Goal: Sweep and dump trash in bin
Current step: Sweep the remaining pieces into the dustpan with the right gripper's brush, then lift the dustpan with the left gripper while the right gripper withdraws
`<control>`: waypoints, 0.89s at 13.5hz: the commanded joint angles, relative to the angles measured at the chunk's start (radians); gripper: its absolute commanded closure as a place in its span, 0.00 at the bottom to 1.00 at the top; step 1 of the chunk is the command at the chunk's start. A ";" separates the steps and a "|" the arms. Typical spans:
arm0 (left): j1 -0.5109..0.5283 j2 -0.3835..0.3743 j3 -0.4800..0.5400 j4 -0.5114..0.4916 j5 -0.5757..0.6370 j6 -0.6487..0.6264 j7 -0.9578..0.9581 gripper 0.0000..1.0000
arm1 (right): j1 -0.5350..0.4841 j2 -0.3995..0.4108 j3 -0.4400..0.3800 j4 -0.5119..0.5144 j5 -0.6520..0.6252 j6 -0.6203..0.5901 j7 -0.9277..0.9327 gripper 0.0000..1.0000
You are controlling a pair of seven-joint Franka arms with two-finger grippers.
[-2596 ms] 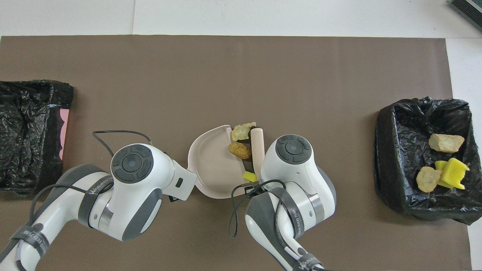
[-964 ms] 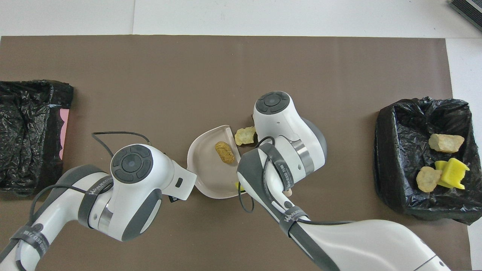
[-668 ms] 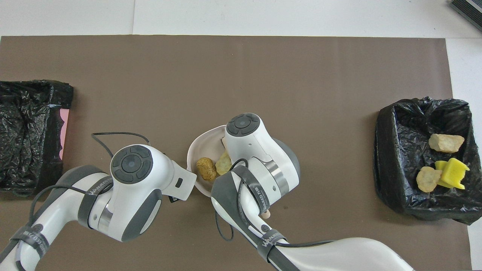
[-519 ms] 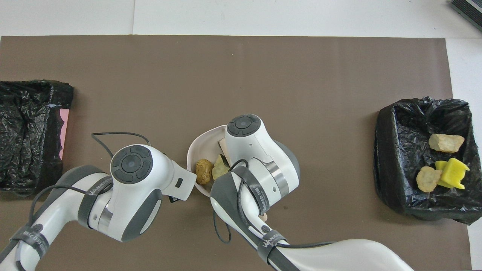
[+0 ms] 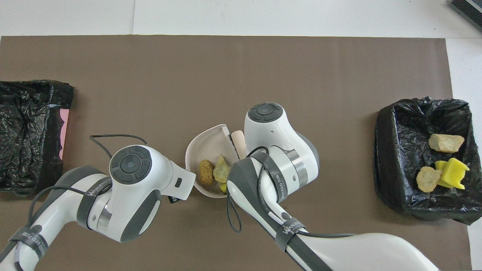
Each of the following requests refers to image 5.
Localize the orange-brown foam nugget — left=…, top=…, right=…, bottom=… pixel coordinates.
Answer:
left=198, top=159, right=214, bottom=186

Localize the jagged pale foam chunk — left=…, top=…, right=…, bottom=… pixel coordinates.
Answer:
left=213, top=154, right=232, bottom=184

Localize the beige plastic dustpan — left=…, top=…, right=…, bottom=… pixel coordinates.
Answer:
left=185, top=124, right=246, bottom=199

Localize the beige brush with black bristles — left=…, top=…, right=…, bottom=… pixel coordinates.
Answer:
left=230, top=130, right=247, bottom=160

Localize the rounded pale foam chunk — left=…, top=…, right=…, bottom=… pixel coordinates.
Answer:
left=416, top=166, right=443, bottom=193

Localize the blocky pale foam chunk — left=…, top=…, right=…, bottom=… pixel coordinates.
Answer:
left=429, top=133, right=465, bottom=154

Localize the black bagged pink bin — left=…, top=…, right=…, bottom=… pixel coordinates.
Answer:
left=0, top=79, right=74, bottom=198

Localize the black bagged tall bin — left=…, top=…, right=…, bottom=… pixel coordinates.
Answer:
left=373, top=97, right=482, bottom=225

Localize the brown table mat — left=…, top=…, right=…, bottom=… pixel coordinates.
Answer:
left=0, top=35, right=472, bottom=271

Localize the grey ribbed device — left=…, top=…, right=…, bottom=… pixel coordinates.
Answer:
left=450, top=0, right=482, bottom=32

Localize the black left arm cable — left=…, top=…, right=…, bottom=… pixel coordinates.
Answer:
left=0, top=134, right=148, bottom=271

